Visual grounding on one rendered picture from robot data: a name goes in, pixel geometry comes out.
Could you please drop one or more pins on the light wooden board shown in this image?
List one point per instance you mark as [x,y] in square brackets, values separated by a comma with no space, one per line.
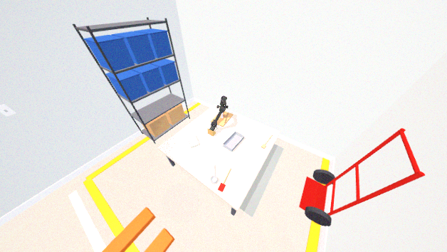
[225,119]

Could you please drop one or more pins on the white saucepan with long handle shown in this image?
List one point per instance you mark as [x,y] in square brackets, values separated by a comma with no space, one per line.
[214,178]

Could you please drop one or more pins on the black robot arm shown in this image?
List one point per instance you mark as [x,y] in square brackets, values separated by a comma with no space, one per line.
[221,110]

